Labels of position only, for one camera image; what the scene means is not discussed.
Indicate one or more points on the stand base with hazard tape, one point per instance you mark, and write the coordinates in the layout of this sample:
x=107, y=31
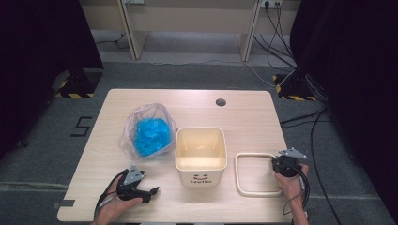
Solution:
x=294, y=89
x=78, y=84

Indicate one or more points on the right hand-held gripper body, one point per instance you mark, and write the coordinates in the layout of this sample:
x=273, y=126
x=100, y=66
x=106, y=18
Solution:
x=286, y=164

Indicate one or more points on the bundle of blue plastic bags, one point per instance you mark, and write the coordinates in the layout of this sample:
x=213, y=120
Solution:
x=152, y=137

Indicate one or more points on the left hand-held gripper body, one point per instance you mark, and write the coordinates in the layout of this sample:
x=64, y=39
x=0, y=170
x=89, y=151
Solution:
x=133, y=182

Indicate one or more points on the person's right hand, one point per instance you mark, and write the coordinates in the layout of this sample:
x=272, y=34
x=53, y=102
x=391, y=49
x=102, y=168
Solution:
x=291, y=186

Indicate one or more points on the black curtain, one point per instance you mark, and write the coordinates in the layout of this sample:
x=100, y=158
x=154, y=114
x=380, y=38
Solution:
x=37, y=62
x=359, y=78

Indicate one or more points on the person's left hand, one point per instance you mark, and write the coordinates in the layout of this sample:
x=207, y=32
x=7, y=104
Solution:
x=112, y=207

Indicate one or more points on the grey tape strip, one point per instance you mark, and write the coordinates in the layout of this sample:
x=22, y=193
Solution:
x=64, y=203

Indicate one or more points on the cream plastic bin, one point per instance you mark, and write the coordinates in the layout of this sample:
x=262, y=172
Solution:
x=200, y=156

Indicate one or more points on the wall power socket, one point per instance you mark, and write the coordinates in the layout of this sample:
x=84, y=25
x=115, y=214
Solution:
x=270, y=3

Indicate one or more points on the clear plastic bag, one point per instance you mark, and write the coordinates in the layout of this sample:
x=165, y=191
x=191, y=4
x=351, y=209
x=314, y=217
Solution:
x=130, y=125

